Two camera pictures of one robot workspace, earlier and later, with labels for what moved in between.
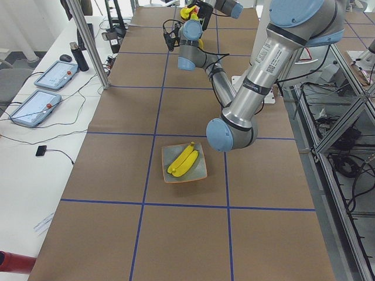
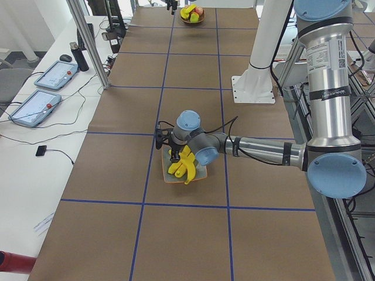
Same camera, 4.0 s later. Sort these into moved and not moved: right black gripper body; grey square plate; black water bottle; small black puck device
Moved: right black gripper body
Not moved: black water bottle; small black puck device; grey square plate
